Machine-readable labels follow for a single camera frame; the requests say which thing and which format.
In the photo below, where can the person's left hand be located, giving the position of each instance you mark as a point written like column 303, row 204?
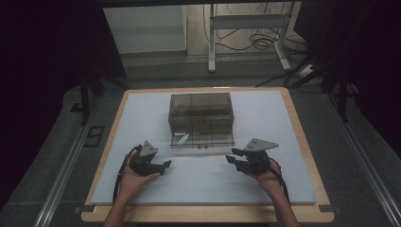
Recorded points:
column 134, row 184

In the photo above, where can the white foam board mat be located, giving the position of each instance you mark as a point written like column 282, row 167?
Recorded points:
column 205, row 183

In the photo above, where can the white metal desk frame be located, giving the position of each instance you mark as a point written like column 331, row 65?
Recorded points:
column 249, row 22

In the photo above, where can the black stand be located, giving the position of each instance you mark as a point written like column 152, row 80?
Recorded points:
column 342, row 94
column 85, row 97

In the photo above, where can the wooden table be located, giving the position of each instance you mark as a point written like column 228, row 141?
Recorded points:
column 217, row 214

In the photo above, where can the small clear blue tube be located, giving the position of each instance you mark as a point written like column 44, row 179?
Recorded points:
column 183, row 138

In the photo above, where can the smoky plastic drawer cabinet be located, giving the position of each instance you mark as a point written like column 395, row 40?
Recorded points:
column 200, row 108

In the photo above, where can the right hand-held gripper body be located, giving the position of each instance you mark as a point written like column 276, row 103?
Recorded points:
column 257, row 159

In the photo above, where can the dark curtain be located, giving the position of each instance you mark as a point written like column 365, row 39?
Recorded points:
column 41, row 63
column 372, row 47

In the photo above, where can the person's right hand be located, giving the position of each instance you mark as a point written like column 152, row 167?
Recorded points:
column 269, row 181

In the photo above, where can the grey tape strip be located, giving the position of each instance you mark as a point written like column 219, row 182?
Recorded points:
column 329, row 208
column 85, row 209

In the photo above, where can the white power strip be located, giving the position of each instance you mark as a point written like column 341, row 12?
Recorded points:
column 305, row 71

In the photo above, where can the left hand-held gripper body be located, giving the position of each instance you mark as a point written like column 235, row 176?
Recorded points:
column 143, row 162

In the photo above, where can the metal floor rail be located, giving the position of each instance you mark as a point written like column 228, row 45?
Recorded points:
column 365, row 157
column 63, row 176

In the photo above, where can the white panel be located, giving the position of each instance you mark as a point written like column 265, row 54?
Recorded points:
column 145, row 28

